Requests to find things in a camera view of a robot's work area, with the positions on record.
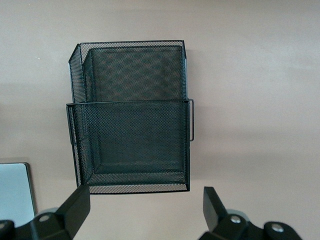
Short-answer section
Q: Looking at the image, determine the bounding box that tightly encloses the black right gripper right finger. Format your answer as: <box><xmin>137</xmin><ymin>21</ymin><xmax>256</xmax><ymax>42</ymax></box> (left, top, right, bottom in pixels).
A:
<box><xmin>202</xmin><ymin>186</ymin><xmax>251</xmax><ymax>240</ymax></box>

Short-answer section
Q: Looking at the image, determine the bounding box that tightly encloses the black mesh two-tier tray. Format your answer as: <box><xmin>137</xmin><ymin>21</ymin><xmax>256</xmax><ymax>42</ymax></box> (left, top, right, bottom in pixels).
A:
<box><xmin>65</xmin><ymin>39</ymin><xmax>196</xmax><ymax>195</ymax></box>

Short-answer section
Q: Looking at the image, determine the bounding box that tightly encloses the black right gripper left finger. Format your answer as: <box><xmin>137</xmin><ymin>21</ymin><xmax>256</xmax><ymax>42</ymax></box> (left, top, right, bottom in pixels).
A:
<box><xmin>29</xmin><ymin>184</ymin><xmax>91</xmax><ymax>240</ymax></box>

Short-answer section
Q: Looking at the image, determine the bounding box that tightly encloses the silver closed laptop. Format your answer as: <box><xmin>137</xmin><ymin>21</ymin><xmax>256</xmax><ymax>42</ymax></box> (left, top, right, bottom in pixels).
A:
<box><xmin>0</xmin><ymin>162</ymin><xmax>37</xmax><ymax>222</ymax></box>

